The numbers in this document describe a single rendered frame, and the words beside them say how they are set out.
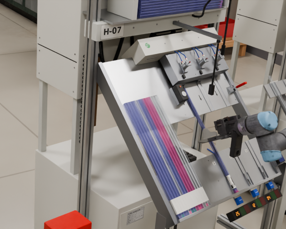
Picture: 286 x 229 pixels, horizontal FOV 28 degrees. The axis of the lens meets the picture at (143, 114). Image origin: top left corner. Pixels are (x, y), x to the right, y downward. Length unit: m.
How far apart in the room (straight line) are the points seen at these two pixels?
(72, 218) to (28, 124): 2.60
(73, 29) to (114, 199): 0.75
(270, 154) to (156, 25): 0.72
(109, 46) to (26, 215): 1.38
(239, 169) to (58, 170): 0.85
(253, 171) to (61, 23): 1.06
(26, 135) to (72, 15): 2.16
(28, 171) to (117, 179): 1.40
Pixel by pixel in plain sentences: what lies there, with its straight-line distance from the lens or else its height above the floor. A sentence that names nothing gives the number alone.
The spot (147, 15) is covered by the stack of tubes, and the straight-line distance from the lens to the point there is 2.35.
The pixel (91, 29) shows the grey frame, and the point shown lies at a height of 1.35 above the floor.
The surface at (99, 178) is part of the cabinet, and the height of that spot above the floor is 0.62.
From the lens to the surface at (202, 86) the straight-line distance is 2.61.
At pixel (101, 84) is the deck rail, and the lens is 2.32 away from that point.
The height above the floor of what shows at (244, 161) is 0.80.
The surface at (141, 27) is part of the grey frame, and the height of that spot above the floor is 1.34.
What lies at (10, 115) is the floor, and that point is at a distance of 4.78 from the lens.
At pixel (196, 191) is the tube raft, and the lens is 2.32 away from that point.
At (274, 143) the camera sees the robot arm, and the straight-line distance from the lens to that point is 2.26.
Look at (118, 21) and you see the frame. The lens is 2.26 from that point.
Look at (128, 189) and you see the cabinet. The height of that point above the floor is 0.62.
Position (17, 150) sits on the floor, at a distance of 4.23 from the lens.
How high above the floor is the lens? 1.94
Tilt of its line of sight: 23 degrees down
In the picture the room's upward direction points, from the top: 6 degrees clockwise
